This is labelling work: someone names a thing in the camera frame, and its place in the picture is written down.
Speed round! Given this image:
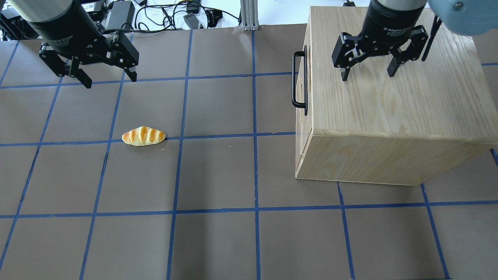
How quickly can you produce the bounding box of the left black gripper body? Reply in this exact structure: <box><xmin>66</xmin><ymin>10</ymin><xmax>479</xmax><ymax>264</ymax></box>
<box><xmin>30</xmin><ymin>4</ymin><xmax>106</xmax><ymax>65</ymax></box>

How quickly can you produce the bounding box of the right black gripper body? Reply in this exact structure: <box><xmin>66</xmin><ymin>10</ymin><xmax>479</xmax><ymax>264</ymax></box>
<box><xmin>358</xmin><ymin>0</ymin><xmax>426</xmax><ymax>55</ymax></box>

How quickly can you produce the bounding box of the wooden drawer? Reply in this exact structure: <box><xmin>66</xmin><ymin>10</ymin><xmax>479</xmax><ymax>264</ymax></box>
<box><xmin>296</xmin><ymin>27</ymin><xmax>312</xmax><ymax>155</ymax></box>
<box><xmin>295</xmin><ymin>145</ymin><xmax>309</xmax><ymax>180</ymax></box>

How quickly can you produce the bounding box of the black metal drawer handle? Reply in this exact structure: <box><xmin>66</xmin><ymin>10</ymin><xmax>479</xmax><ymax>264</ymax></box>
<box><xmin>291</xmin><ymin>45</ymin><xmax>309</xmax><ymax>117</ymax></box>

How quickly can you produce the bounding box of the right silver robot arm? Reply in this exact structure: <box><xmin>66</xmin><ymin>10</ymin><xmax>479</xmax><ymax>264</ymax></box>
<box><xmin>331</xmin><ymin>0</ymin><xmax>498</xmax><ymax>81</ymax></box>

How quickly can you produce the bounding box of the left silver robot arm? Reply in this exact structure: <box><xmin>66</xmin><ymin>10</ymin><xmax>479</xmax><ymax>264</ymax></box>
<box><xmin>10</xmin><ymin>0</ymin><xmax>139</xmax><ymax>89</ymax></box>

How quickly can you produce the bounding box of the light wooden drawer cabinet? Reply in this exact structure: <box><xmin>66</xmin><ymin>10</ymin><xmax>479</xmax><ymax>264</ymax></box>
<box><xmin>301</xmin><ymin>6</ymin><xmax>498</xmax><ymax>186</ymax></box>

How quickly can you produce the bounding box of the black power adapter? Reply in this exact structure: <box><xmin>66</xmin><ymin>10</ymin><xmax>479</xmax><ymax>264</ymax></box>
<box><xmin>105</xmin><ymin>0</ymin><xmax>135</xmax><ymax>30</ymax></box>

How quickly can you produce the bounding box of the toy bread loaf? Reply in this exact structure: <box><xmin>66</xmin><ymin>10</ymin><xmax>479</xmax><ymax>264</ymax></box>
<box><xmin>121</xmin><ymin>126</ymin><xmax>167</xmax><ymax>147</ymax></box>

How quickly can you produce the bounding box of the aluminium frame post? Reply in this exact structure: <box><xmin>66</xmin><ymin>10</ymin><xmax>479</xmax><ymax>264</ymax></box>
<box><xmin>240</xmin><ymin>0</ymin><xmax>260</xmax><ymax>31</ymax></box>

